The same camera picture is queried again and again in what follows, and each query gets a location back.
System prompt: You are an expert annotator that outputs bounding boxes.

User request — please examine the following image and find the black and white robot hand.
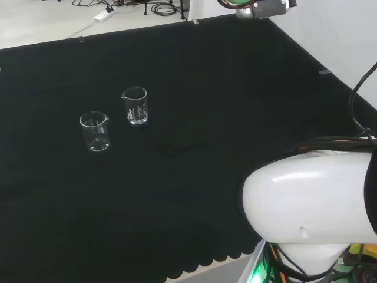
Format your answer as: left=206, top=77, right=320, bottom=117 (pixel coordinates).
left=252, top=0, right=297, bottom=19

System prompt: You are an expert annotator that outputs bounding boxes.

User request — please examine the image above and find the clear glass beaker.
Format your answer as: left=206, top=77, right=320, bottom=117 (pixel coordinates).
left=79, top=111, right=111, bottom=152
left=120, top=86, right=148, bottom=126

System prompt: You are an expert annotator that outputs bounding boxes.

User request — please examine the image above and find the white power strip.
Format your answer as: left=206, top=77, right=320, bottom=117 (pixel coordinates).
left=94, top=10, right=114, bottom=22

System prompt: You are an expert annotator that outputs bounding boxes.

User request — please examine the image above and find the black bench cloth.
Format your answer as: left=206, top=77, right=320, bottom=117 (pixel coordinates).
left=0, top=16, right=377, bottom=283

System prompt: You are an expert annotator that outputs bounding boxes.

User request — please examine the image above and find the yellow stop button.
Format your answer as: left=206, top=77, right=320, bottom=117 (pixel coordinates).
left=349, top=243, right=377, bottom=262

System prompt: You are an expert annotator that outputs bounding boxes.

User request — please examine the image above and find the coiled black floor cable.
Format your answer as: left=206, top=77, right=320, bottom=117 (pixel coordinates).
left=151, top=2, right=178, bottom=17

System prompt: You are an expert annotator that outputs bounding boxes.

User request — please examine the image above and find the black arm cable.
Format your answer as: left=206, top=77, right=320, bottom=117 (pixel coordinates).
left=281, top=61, right=377, bottom=156

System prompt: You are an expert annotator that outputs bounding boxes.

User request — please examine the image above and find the white power cord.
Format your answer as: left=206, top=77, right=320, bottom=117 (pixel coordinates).
left=65, top=19, right=98, bottom=40

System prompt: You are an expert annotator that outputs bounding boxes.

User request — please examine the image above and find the pale base plate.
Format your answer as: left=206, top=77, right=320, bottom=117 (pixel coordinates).
left=236, top=238, right=267, bottom=283

